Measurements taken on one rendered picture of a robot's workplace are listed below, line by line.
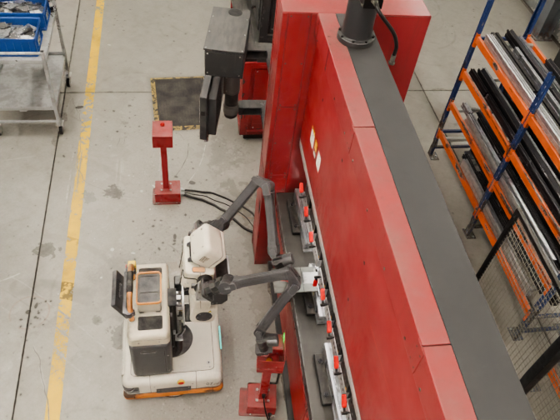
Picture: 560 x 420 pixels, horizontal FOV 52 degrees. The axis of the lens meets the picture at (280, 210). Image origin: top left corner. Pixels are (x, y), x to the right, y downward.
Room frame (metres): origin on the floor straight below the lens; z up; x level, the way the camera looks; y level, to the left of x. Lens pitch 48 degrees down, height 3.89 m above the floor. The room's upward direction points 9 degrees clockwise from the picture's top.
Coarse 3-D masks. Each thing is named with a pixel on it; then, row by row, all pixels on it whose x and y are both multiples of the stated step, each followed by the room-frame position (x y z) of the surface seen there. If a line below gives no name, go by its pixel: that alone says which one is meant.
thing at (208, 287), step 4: (212, 280) 1.81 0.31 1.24; (204, 284) 1.78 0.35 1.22; (208, 284) 1.78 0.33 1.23; (212, 284) 1.78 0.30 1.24; (204, 288) 1.76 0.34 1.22; (208, 288) 1.76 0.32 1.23; (212, 288) 1.76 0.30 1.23; (216, 288) 1.76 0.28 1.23; (204, 292) 1.73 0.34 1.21; (208, 292) 1.74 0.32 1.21; (212, 292) 1.75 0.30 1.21; (216, 292) 1.77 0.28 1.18; (204, 296) 1.72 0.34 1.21; (208, 296) 1.74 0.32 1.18; (212, 296) 1.76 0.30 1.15; (208, 300) 1.72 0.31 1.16; (212, 300) 1.73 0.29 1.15
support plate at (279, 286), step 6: (306, 270) 2.15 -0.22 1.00; (312, 270) 2.15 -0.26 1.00; (300, 276) 2.10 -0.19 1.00; (276, 282) 2.02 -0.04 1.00; (282, 282) 2.03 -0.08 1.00; (288, 282) 2.03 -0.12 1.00; (276, 288) 1.98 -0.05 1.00; (282, 288) 1.98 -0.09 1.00; (300, 288) 2.00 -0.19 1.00; (306, 288) 2.01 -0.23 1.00; (312, 288) 2.02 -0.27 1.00
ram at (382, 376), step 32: (320, 64) 2.75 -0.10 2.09; (320, 96) 2.63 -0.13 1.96; (320, 128) 2.51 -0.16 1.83; (320, 192) 2.28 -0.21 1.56; (352, 192) 1.84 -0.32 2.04; (320, 224) 2.16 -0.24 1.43; (352, 224) 1.74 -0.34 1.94; (352, 256) 1.65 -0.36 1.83; (352, 288) 1.55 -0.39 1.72; (384, 288) 1.31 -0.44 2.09; (352, 320) 1.45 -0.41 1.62; (384, 320) 1.22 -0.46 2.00; (352, 352) 1.34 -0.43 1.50; (384, 352) 1.13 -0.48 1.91; (384, 384) 1.05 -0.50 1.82; (384, 416) 0.96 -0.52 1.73; (416, 416) 0.84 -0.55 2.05
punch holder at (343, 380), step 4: (344, 360) 1.39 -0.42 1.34; (340, 364) 1.40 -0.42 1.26; (344, 364) 1.37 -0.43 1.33; (340, 368) 1.39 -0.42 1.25; (344, 368) 1.35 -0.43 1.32; (344, 372) 1.34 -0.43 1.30; (340, 376) 1.36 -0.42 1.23; (344, 376) 1.33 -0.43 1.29; (340, 380) 1.34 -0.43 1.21; (344, 380) 1.31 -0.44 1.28; (348, 380) 1.29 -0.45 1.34; (340, 384) 1.33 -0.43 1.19; (344, 384) 1.30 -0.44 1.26; (348, 384) 1.27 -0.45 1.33; (340, 388) 1.32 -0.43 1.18; (344, 388) 1.28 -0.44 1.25; (348, 388) 1.26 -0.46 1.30; (344, 392) 1.27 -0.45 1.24; (348, 392) 1.27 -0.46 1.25; (348, 396) 1.27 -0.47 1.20
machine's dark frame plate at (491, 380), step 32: (384, 64) 2.51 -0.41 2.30; (384, 96) 2.24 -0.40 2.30; (384, 128) 2.01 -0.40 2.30; (416, 160) 1.83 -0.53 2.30; (416, 192) 1.64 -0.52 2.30; (416, 224) 1.47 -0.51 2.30; (448, 224) 1.49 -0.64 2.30; (448, 256) 1.34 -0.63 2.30; (448, 288) 1.19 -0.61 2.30; (480, 288) 1.21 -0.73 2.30; (448, 320) 1.06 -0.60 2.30; (480, 320) 1.08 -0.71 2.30; (480, 352) 0.96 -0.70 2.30; (480, 384) 0.85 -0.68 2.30; (512, 384) 0.87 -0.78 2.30; (480, 416) 0.75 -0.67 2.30; (512, 416) 0.77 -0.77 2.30
